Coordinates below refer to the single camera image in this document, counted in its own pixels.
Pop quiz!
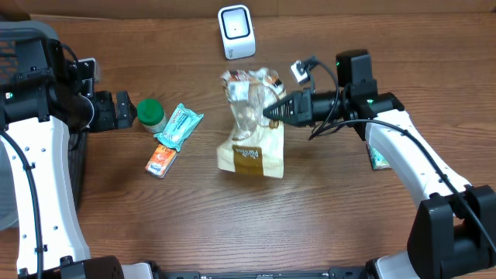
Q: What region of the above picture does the teal small tissue packet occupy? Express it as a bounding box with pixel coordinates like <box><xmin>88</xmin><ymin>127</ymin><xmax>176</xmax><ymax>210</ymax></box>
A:
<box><xmin>367</xmin><ymin>145</ymin><xmax>391</xmax><ymax>171</ymax></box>

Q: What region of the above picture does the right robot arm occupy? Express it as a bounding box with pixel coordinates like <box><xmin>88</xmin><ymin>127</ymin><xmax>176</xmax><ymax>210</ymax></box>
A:
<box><xmin>263</xmin><ymin>50</ymin><xmax>495</xmax><ymax>278</ymax></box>

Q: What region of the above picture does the beige brown snack pouch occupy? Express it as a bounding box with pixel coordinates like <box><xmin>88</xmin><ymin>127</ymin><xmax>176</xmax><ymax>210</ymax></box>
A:
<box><xmin>217</xmin><ymin>67</ymin><xmax>286</xmax><ymax>178</ymax></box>

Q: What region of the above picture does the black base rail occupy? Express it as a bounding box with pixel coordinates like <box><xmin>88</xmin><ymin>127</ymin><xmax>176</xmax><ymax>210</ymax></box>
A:
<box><xmin>160</xmin><ymin>267</ymin><xmax>374</xmax><ymax>279</ymax></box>

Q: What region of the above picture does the teal long snack packet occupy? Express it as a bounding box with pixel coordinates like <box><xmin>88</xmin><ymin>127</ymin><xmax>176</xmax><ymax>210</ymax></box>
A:
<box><xmin>153</xmin><ymin>103</ymin><xmax>204</xmax><ymax>152</ymax></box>

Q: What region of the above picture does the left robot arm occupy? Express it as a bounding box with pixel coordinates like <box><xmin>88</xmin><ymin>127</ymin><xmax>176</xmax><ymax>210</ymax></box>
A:
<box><xmin>1</xmin><ymin>22</ymin><xmax>156</xmax><ymax>278</ymax></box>

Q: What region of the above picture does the grey plastic shopping basket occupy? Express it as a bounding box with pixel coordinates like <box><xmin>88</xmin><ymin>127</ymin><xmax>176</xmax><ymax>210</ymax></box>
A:
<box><xmin>1</xmin><ymin>21</ymin><xmax>88</xmax><ymax>231</ymax></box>

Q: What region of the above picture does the orange small packet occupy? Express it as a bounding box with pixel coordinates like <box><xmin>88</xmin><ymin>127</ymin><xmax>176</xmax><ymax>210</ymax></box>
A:
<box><xmin>145</xmin><ymin>144</ymin><xmax>177</xmax><ymax>179</ymax></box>

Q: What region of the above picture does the green-lidded jar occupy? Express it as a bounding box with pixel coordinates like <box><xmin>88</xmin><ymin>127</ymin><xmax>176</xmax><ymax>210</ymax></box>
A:
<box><xmin>137</xmin><ymin>99</ymin><xmax>167</xmax><ymax>133</ymax></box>

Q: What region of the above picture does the white barcode scanner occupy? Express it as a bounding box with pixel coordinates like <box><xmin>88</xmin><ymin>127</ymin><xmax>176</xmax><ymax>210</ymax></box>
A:
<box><xmin>218</xmin><ymin>4</ymin><xmax>256</xmax><ymax>60</ymax></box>

